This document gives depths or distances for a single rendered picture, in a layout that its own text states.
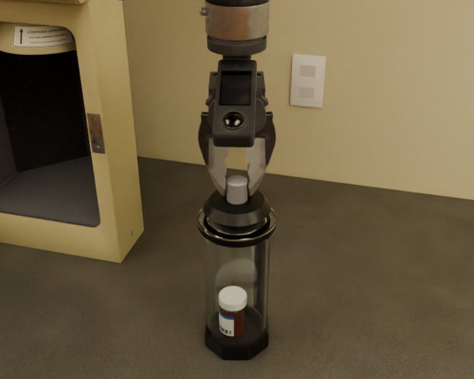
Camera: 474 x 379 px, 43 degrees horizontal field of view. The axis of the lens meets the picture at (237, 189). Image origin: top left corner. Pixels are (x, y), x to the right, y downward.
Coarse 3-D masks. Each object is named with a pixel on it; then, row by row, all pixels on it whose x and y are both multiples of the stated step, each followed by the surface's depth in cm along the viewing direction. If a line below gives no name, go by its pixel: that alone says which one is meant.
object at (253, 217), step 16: (240, 176) 80; (240, 192) 79; (256, 192) 82; (208, 208) 80; (224, 208) 79; (240, 208) 79; (256, 208) 79; (224, 224) 78; (240, 224) 77; (256, 224) 80
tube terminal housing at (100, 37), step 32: (0, 0) 89; (96, 0) 88; (96, 32) 89; (96, 64) 91; (96, 96) 93; (128, 96) 103; (128, 128) 105; (96, 160) 99; (128, 160) 107; (96, 192) 103; (128, 192) 109; (0, 224) 113; (32, 224) 111; (64, 224) 108; (128, 224) 111; (96, 256) 110
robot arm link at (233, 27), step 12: (204, 12) 70; (216, 12) 67; (228, 12) 66; (240, 12) 66; (252, 12) 67; (264, 12) 68; (216, 24) 68; (228, 24) 67; (240, 24) 67; (252, 24) 67; (264, 24) 69; (216, 36) 69; (228, 36) 68; (240, 36) 68; (252, 36) 68
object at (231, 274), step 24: (240, 240) 78; (264, 240) 79; (216, 264) 82; (240, 264) 81; (264, 264) 83; (216, 288) 84; (240, 288) 83; (264, 288) 85; (216, 312) 86; (240, 312) 85; (264, 312) 88; (216, 336) 89; (240, 336) 87
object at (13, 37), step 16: (0, 32) 96; (16, 32) 94; (32, 32) 94; (48, 32) 94; (64, 32) 95; (0, 48) 96; (16, 48) 94; (32, 48) 94; (48, 48) 94; (64, 48) 95
